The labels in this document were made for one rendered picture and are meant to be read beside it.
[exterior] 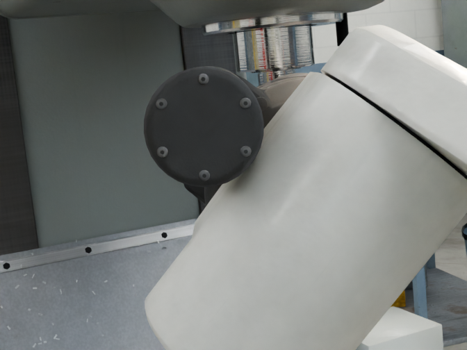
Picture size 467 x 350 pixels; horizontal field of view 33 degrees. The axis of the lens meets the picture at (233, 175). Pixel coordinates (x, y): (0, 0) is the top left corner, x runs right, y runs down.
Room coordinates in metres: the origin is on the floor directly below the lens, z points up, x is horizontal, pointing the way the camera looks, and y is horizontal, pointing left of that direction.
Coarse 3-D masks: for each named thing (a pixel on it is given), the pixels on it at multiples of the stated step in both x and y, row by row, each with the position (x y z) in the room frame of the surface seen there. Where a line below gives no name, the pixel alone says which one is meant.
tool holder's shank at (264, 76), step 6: (252, 72) 0.48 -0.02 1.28; (258, 72) 0.47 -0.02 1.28; (264, 72) 0.48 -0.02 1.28; (270, 72) 0.47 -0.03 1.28; (276, 72) 0.47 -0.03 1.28; (282, 72) 0.47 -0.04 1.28; (288, 72) 0.47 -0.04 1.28; (294, 72) 0.48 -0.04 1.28; (258, 78) 0.48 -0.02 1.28; (264, 78) 0.48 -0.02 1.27; (270, 78) 0.47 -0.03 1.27
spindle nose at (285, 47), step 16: (240, 32) 0.47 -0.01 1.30; (256, 32) 0.46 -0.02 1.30; (272, 32) 0.46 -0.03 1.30; (288, 32) 0.46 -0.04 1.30; (304, 32) 0.47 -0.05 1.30; (240, 48) 0.47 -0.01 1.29; (256, 48) 0.46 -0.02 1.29; (272, 48) 0.46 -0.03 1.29; (288, 48) 0.46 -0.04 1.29; (304, 48) 0.47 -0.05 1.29; (240, 64) 0.47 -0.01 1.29; (256, 64) 0.46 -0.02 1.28; (272, 64) 0.46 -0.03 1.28; (288, 64) 0.46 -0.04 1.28; (304, 64) 0.47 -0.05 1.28
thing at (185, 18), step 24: (168, 0) 0.45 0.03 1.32; (192, 0) 0.43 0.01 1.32; (216, 0) 0.42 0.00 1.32; (240, 0) 0.41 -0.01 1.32; (264, 0) 0.41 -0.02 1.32; (288, 0) 0.41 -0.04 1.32; (312, 0) 0.41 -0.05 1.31; (336, 0) 0.42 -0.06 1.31; (360, 0) 0.43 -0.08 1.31; (384, 0) 0.46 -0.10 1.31; (192, 24) 0.46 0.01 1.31
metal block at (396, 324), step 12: (396, 312) 0.53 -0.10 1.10; (408, 312) 0.53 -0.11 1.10; (384, 324) 0.51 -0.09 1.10; (396, 324) 0.51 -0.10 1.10; (408, 324) 0.51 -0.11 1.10; (420, 324) 0.50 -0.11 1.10; (432, 324) 0.50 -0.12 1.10; (372, 336) 0.49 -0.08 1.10; (384, 336) 0.49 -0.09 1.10; (396, 336) 0.49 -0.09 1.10; (408, 336) 0.49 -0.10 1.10; (420, 336) 0.49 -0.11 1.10; (432, 336) 0.50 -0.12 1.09; (360, 348) 0.48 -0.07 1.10; (372, 348) 0.48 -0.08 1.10; (384, 348) 0.48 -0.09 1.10; (396, 348) 0.48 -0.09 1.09; (408, 348) 0.49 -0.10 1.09; (420, 348) 0.49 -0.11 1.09; (432, 348) 0.50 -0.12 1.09
